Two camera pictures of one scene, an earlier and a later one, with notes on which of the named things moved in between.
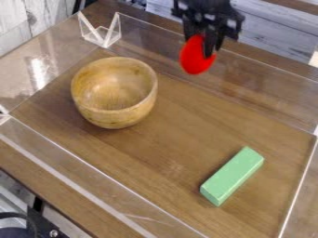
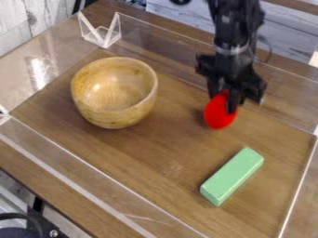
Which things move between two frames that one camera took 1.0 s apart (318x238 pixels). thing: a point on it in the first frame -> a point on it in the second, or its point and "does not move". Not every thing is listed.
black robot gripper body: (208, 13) -> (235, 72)
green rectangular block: (222, 184) does not move
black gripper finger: (212, 40) -> (232, 99)
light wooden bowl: (114, 89) does not move
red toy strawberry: (192, 58) -> (216, 112)
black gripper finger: (191, 28) -> (215, 85)
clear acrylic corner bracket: (100, 35) does not move
